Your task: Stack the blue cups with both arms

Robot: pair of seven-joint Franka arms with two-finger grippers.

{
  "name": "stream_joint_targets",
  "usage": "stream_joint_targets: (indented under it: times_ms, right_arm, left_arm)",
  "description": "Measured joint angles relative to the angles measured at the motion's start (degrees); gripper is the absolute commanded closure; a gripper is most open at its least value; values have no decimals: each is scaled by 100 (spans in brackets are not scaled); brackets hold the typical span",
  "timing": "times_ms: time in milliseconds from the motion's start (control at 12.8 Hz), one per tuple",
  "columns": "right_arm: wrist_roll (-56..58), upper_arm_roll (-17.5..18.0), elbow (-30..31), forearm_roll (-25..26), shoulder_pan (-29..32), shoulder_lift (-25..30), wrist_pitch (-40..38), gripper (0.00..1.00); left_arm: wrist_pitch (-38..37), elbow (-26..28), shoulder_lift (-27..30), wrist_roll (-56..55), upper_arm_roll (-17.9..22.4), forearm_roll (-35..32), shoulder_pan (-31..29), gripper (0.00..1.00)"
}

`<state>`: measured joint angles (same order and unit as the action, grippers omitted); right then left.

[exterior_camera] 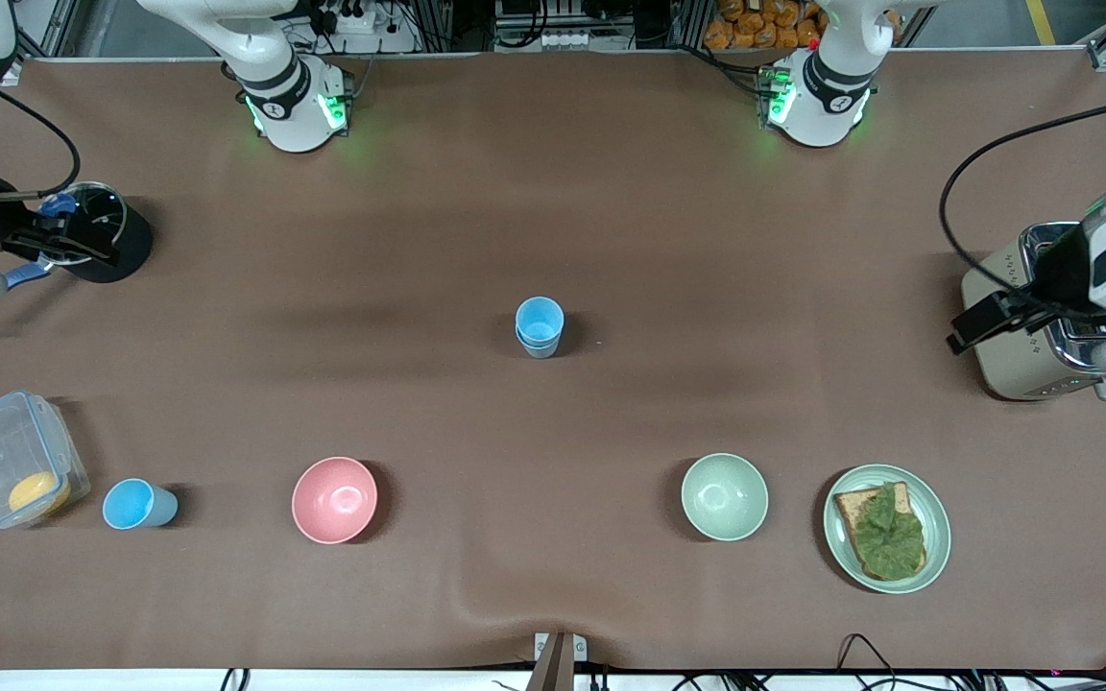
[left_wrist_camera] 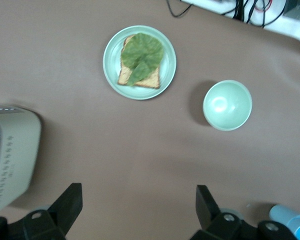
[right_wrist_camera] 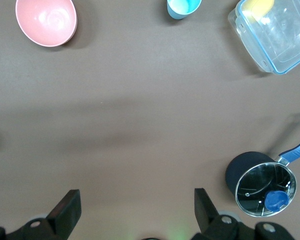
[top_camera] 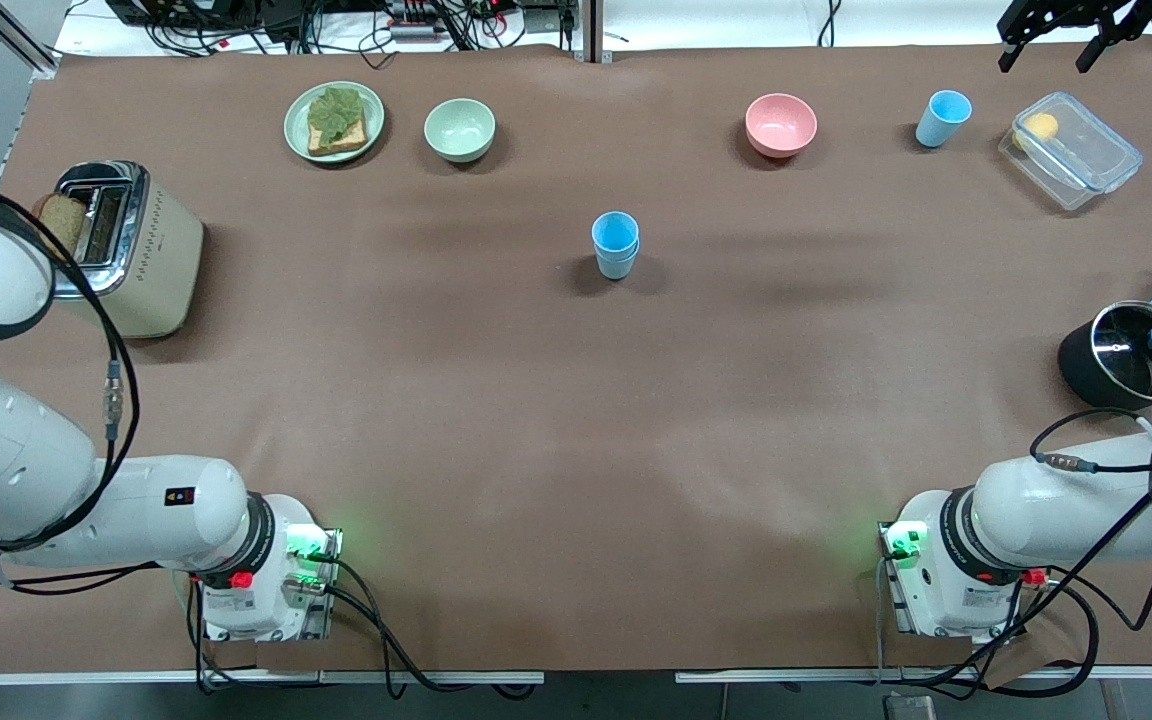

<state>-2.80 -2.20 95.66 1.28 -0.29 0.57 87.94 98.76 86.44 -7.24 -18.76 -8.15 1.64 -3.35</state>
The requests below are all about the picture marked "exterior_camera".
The blue plastic cup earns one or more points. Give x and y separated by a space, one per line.
541 351
540 317
131 504

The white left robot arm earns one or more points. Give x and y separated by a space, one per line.
817 106

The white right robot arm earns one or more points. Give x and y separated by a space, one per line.
294 120

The beige and chrome toaster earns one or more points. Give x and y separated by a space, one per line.
1004 365

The glass lid with blue knob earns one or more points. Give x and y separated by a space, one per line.
102 206

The pale green plate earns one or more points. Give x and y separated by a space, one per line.
939 528

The toast slice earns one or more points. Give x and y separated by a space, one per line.
848 506

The green lettuce leaf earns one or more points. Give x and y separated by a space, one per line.
889 537

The orange round food piece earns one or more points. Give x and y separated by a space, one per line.
35 491

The pale green bowl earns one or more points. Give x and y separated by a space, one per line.
724 497

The white power strip with plugs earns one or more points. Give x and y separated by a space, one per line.
361 21

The pink bowl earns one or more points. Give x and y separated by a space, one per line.
334 499

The bag of orange snacks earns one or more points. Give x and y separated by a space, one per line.
755 24

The brown table cover mat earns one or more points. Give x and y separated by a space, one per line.
611 192

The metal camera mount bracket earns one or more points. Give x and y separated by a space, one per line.
558 662

